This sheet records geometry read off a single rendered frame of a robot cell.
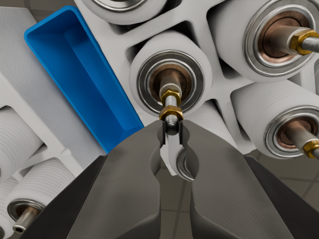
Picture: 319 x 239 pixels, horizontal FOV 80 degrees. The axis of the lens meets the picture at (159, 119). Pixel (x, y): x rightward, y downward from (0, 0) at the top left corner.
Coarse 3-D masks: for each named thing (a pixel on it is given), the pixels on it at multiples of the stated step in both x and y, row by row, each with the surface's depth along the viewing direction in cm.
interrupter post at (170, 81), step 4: (168, 76) 20; (172, 76) 20; (164, 80) 20; (168, 80) 19; (172, 80) 19; (176, 80) 20; (160, 84) 20; (164, 84) 19; (168, 84) 18; (172, 84) 18; (176, 84) 18; (160, 88) 19; (164, 88) 18; (172, 88) 18; (176, 88) 18; (180, 88) 19; (160, 92) 19; (180, 92) 19; (180, 96) 19
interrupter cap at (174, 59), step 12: (156, 60) 20; (168, 60) 20; (180, 60) 20; (192, 60) 20; (144, 72) 20; (156, 72) 20; (168, 72) 21; (180, 72) 21; (192, 72) 20; (144, 84) 21; (156, 84) 21; (180, 84) 21; (192, 84) 21; (204, 84) 21; (144, 96) 22; (156, 96) 22; (192, 96) 22; (156, 108) 22; (192, 108) 22
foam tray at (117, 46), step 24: (168, 0) 33; (192, 0) 24; (216, 0) 23; (96, 24) 25; (144, 24) 25; (168, 24) 25; (192, 24) 25; (120, 48) 26; (120, 72) 28; (216, 72) 28; (312, 72) 27; (216, 96) 29; (144, 120) 32; (168, 144) 34; (240, 144) 33; (168, 168) 37
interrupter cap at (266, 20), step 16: (272, 0) 17; (288, 0) 17; (304, 0) 17; (256, 16) 18; (272, 16) 18; (288, 16) 18; (304, 16) 18; (256, 32) 18; (272, 32) 18; (256, 48) 19; (272, 48) 19; (256, 64) 20; (272, 64) 20; (288, 64) 20; (304, 64) 19
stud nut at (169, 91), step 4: (168, 88) 17; (164, 92) 17; (168, 92) 17; (172, 92) 17; (176, 92) 17; (160, 96) 18; (164, 96) 17; (176, 96) 17; (164, 100) 17; (180, 100) 18; (164, 104) 18
